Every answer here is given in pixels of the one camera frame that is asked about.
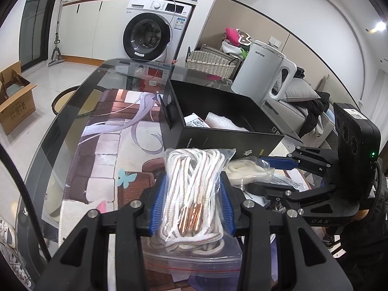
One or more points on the white kitchen base cabinets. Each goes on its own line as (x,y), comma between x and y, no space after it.
(94,29)

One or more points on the white wicker basket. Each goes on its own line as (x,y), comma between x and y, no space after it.
(210,63)

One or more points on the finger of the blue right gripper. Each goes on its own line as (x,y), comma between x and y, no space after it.
(281,163)

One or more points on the black framed glass door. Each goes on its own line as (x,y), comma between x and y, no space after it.
(34,32)

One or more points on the red box under table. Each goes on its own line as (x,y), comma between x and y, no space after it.
(157,73)

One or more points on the brown cardboard box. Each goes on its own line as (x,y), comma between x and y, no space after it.
(17,101)

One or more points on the grey sofa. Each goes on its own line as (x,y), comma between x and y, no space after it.
(295,117)

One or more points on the bubble wrap piece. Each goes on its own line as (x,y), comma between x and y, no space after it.
(220,122)

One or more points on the white front-load washing machine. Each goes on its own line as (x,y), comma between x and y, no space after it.
(155,29)

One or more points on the grey cushion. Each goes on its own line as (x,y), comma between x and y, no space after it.
(299,90)

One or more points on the black clothes on sofa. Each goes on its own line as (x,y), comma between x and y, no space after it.
(314,110)

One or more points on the white copper-tipped cords bag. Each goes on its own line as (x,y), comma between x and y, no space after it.
(192,238)

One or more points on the round floor mat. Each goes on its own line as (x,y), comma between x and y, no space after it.
(74,101)

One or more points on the white electric kettle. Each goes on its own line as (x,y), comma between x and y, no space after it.
(259,72)

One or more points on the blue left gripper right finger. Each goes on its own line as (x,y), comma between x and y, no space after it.
(226,193)

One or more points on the black open cardboard box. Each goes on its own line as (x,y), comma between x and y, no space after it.
(181,99)

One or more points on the silver medicine sachet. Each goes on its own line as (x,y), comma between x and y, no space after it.
(268,188)

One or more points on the pile of colourful clothes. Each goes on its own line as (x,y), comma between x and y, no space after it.
(236,43)

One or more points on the anime print desk mat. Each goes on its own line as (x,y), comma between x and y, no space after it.
(112,169)

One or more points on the red white snack packet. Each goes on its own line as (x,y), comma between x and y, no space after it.
(193,120)

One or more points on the mop with stand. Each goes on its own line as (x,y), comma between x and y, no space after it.
(56,57)

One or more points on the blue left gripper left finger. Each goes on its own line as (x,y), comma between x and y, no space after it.
(158,206)

